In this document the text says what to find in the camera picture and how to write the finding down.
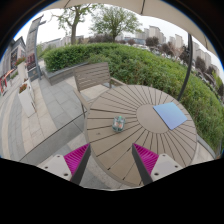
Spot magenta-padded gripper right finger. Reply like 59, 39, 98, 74
131, 142, 185, 187

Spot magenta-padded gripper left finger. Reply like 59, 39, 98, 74
37, 143, 92, 186

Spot blue mouse pad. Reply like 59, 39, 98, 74
152, 101, 189, 131

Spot white planter box with flowers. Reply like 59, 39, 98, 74
17, 79, 37, 118
14, 57, 30, 83

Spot green trimmed hedge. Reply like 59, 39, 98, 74
43, 42, 224, 153

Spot grey slatted outdoor chair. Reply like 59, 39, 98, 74
72, 61, 126, 118

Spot dark curved parasol pole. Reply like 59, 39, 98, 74
176, 33, 194, 102

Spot shopfront with red signs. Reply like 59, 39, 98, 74
0, 36, 27, 98

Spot tall grey sign pylon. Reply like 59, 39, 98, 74
25, 14, 47, 82

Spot thin sparse-leaved tree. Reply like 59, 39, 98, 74
51, 3, 98, 46

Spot distant apartment buildings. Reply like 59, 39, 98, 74
41, 24, 221, 78

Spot round leafy green tree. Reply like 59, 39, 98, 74
90, 4, 143, 43

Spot beige parasol canopy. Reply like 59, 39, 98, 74
43, 0, 218, 58

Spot low grey stone wall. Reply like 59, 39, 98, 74
43, 61, 89, 86

